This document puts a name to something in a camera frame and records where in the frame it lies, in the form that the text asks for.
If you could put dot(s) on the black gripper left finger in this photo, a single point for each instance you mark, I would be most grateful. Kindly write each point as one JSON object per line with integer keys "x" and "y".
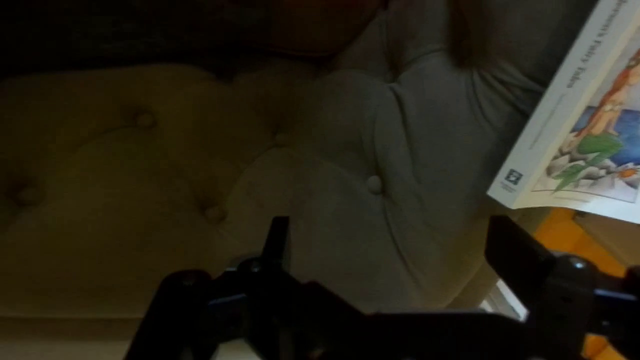
{"x": 278, "y": 243}

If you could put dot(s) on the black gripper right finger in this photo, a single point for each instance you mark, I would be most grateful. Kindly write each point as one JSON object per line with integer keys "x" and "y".
{"x": 516, "y": 260}

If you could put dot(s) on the fairy tales paperback book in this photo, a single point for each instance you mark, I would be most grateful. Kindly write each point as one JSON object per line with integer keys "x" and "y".
{"x": 586, "y": 132}

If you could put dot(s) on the grey tufted sofa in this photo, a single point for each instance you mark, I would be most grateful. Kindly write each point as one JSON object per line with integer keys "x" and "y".
{"x": 300, "y": 201}

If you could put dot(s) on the round wooden bowl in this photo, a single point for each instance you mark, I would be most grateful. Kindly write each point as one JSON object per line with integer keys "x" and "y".
{"x": 560, "y": 230}

